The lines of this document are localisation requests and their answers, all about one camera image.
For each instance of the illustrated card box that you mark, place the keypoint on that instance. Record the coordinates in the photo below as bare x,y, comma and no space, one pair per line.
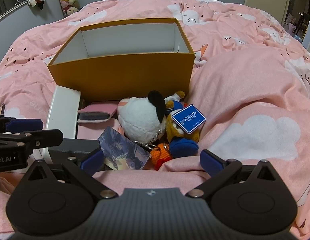
121,153

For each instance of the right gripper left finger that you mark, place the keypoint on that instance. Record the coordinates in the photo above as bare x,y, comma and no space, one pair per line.
57,200

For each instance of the orange blue penguin plush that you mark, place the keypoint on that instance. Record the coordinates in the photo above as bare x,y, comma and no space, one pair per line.
180,143

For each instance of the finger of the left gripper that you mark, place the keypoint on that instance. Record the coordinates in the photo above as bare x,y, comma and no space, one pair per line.
28,141
13,125

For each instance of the blue Ocean Park tag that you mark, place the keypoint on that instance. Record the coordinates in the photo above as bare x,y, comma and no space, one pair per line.
189,118

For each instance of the pink cloud pattern duvet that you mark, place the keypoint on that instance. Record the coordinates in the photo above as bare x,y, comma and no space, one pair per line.
251,80

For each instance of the orange crochet ball keychain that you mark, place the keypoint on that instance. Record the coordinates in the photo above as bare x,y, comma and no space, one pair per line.
160,155

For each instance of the window ledge rail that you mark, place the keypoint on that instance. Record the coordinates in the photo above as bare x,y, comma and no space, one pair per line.
12,10

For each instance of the white glasses case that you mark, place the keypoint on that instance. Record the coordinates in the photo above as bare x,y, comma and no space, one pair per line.
62,115

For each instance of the pink fabric pouch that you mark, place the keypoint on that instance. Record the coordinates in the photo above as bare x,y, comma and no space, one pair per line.
95,118

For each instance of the white black-eared plush toy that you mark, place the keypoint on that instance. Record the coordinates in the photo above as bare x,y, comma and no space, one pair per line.
143,119

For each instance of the orange cardboard storage box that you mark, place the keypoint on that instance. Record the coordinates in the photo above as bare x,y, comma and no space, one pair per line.
110,61

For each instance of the black rectangular gift box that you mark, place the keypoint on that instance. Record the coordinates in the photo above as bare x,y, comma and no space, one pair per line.
78,148

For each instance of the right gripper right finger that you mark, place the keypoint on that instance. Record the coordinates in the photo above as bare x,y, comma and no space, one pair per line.
249,199

